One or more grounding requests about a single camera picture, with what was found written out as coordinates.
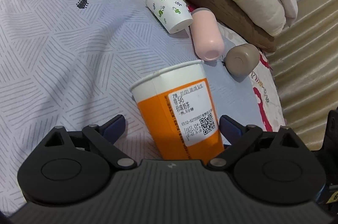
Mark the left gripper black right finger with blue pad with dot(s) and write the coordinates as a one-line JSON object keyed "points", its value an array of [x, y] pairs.
{"points": [[241, 138]]}

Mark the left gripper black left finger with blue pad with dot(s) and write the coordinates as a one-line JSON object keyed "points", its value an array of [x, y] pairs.
{"points": [[103, 138]]}

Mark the orange white paper cup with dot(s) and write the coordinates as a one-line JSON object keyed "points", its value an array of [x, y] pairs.
{"points": [[178, 110]]}

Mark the brown plastic cup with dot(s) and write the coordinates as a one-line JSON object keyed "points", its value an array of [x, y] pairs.
{"points": [[242, 60]]}

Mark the pink plastic cup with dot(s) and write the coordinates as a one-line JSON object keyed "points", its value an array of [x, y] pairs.
{"points": [[206, 36]]}

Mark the white paper cup green print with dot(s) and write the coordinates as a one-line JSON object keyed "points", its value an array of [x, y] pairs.
{"points": [[172, 14]]}

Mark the cartoon bear bed sheet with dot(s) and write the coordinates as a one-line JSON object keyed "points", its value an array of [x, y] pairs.
{"points": [[266, 94]]}

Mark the black device at right edge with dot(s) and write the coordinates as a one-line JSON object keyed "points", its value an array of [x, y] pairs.
{"points": [[327, 156]]}

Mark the beige curtain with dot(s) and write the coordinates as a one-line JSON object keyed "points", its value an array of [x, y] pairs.
{"points": [[305, 70]]}

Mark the grey patterned cloth mat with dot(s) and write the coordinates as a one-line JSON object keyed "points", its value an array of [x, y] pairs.
{"points": [[62, 65]]}

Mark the brown pillow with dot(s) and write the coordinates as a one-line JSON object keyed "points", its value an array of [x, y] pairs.
{"points": [[228, 12]]}

